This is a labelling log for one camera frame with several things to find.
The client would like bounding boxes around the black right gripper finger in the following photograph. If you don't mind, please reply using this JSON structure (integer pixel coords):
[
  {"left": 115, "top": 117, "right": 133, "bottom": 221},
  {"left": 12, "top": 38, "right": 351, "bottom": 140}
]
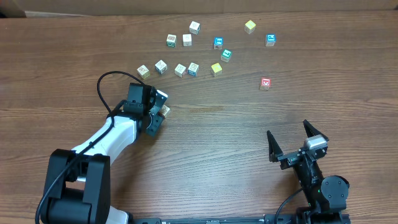
[
  {"left": 267, "top": 131, "right": 284, "bottom": 162},
  {"left": 303, "top": 119, "right": 329, "bottom": 141}
]

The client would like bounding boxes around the white I wooden block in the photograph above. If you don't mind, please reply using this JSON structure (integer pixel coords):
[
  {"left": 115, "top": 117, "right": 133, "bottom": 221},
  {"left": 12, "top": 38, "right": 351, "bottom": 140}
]
[{"left": 159, "top": 105, "right": 170, "bottom": 119}]

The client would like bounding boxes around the blue B wooden block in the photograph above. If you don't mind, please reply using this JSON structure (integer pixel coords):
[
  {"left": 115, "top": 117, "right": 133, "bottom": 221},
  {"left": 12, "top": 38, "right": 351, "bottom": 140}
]
[{"left": 188, "top": 62, "right": 199, "bottom": 77}]

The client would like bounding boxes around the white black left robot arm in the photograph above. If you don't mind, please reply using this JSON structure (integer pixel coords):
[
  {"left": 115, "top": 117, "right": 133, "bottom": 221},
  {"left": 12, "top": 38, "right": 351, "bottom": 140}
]
[{"left": 35, "top": 83, "right": 168, "bottom": 224}]

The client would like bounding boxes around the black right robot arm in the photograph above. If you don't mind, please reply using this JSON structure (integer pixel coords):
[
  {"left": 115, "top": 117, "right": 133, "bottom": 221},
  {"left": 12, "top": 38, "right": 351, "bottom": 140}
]
[{"left": 264, "top": 120, "right": 351, "bottom": 224}]

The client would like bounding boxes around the yellow S wooden block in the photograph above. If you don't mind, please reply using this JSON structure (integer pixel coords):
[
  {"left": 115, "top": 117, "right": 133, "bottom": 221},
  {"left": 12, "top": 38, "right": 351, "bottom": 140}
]
[{"left": 137, "top": 65, "right": 150, "bottom": 80}]

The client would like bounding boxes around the blue-sided white wooden block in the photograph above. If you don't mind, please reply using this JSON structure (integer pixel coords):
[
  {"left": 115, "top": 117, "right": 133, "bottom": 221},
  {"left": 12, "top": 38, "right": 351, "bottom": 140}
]
[{"left": 155, "top": 60, "right": 168, "bottom": 74}]

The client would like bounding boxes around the red P wooden block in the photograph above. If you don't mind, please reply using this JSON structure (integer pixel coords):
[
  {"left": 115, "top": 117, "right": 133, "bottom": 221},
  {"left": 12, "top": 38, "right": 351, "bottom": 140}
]
[{"left": 174, "top": 63, "right": 187, "bottom": 78}]

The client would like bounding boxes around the red-top C wooden block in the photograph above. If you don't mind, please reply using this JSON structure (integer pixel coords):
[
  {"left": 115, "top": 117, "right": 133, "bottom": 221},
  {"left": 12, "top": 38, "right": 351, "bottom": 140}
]
[{"left": 259, "top": 77, "right": 271, "bottom": 91}]

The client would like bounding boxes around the yellow-top face wooden block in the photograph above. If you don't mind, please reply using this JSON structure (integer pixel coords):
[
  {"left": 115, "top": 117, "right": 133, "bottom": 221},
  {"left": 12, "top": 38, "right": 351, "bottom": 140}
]
[{"left": 211, "top": 63, "right": 223, "bottom": 77}]

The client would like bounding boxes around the green B wooden block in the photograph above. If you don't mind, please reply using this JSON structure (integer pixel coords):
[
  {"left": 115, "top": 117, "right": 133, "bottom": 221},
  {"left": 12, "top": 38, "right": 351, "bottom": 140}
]
[{"left": 166, "top": 34, "right": 177, "bottom": 47}]

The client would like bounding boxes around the red-sided white wooden block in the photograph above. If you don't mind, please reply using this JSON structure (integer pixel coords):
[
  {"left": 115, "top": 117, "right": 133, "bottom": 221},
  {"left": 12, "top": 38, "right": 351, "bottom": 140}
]
[{"left": 182, "top": 34, "right": 192, "bottom": 47}]

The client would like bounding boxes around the green-top L wooden block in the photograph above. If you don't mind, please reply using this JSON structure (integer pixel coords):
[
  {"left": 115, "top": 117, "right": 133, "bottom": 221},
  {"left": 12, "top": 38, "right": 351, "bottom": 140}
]
[{"left": 220, "top": 49, "right": 233, "bottom": 62}]

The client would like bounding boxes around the teal J wooden block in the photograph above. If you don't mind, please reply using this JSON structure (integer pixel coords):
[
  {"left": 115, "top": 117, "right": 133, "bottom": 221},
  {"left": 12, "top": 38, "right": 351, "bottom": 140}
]
[{"left": 189, "top": 21, "right": 200, "bottom": 35}]

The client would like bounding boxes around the blue-top P wooden block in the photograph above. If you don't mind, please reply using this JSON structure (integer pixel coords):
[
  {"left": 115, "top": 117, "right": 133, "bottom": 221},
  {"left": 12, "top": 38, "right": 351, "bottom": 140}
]
[{"left": 265, "top": 34, "right": 276, "bottom": 47}]

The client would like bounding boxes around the plain yellow-top wooden block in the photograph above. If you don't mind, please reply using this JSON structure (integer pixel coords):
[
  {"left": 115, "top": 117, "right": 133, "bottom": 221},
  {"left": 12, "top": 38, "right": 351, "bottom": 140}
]
[{"left": 244, "top": 20, "right": 256, "bottom": 34}]

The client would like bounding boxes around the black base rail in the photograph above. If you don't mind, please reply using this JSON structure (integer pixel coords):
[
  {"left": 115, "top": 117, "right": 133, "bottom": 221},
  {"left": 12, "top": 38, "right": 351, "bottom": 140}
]
[{"left": 127, "top": 213, "right": 352, "bottom": 224}]

